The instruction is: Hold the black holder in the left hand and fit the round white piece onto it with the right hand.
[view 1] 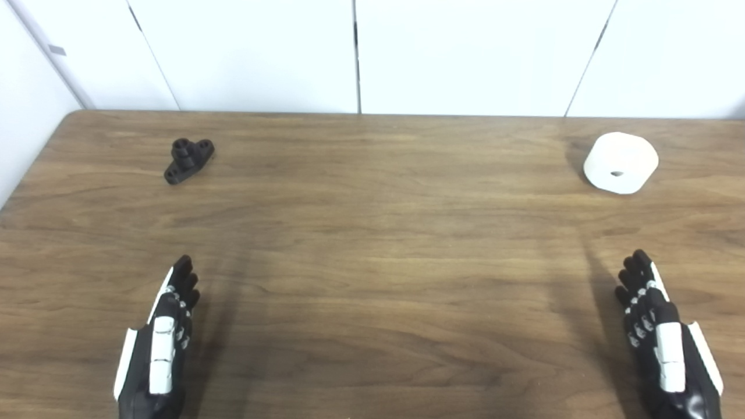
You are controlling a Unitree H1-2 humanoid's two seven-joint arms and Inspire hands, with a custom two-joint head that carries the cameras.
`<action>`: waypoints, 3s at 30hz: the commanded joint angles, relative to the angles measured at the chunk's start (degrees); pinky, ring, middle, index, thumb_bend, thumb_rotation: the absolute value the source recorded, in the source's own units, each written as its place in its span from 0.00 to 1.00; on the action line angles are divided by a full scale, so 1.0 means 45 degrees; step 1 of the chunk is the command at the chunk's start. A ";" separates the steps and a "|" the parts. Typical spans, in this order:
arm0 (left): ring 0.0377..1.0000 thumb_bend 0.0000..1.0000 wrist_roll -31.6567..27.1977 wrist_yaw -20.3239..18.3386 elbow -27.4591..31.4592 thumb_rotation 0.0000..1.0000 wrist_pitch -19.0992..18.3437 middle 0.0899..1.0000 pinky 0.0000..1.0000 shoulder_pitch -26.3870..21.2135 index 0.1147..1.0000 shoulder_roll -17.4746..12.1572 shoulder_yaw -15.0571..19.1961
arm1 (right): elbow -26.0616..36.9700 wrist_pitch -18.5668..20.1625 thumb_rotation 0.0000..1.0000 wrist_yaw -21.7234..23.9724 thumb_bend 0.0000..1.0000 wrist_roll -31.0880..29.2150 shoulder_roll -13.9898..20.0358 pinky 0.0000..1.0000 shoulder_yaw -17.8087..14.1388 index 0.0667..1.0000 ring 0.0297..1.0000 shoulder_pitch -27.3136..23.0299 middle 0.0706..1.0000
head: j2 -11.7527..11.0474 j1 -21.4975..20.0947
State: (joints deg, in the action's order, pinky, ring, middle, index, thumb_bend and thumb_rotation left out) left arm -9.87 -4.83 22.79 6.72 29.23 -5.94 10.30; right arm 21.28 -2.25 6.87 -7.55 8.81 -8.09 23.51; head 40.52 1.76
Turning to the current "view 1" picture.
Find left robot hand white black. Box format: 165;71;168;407
113;254;201;419

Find black flanged holder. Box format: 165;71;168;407
164;138;215;186

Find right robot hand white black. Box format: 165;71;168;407
615;249;725;419

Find round white piece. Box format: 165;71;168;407
583;132;659;195

